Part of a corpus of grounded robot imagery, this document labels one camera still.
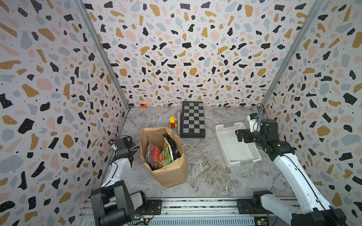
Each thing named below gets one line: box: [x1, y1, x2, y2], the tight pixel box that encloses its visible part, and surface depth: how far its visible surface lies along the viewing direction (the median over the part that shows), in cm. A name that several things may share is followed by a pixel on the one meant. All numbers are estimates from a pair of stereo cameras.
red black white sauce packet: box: [162, 133, 181, 162], surface depth 71 cm
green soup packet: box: [164, 143, 172, 165], surface depth 70 cm
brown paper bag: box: [162, 126, 188, 189], surface depth 65 cm
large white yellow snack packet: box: [157, 149, 167, 169], surface depth 75 cm
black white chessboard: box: [180, 101, 206, 139], surface depth 112 cm
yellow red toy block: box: [168, 115, 178, 129], surface depth 108 cm
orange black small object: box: [139, 103, 148, 109], surface depth 126 cm
